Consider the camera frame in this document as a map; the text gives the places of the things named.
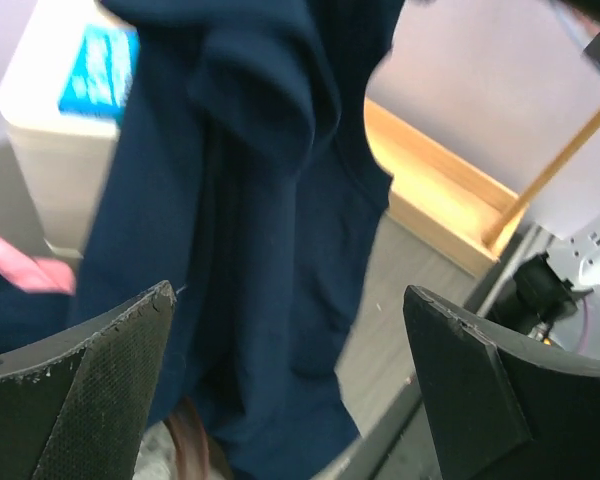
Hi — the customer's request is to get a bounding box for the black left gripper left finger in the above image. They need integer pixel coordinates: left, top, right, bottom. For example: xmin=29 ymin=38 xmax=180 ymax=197
xmin=0 ymin=281 xmax=175 ymax=480

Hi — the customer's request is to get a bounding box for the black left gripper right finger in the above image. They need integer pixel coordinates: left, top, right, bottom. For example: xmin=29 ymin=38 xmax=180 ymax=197
xmin=403 ymin=286 xmax=600 ymax=479

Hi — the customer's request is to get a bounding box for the navy blue t shirt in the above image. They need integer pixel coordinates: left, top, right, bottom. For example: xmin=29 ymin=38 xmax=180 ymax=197
xmin=0 ymin=1 xmax=403 ymax=479

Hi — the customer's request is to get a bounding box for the pink cloth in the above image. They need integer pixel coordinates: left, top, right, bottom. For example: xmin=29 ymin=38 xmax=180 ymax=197
xmin=0 ymin=237 xmax=75 ymax=295

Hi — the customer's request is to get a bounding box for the wooden clothes rack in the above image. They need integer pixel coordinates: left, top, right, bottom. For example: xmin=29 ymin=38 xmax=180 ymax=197
xmin=364 ymin=100 xmax=600 ymax=278

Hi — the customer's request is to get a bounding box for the white drawer unit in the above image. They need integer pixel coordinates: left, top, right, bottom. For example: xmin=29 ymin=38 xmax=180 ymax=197
xmin=0 ymin=0 xmax=117 ymax=259

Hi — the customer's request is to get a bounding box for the blue treehouse paperback book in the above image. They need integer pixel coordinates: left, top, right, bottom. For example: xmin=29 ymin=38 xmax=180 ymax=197
xmin=58 ymin=25 xmax=140 ymax=124

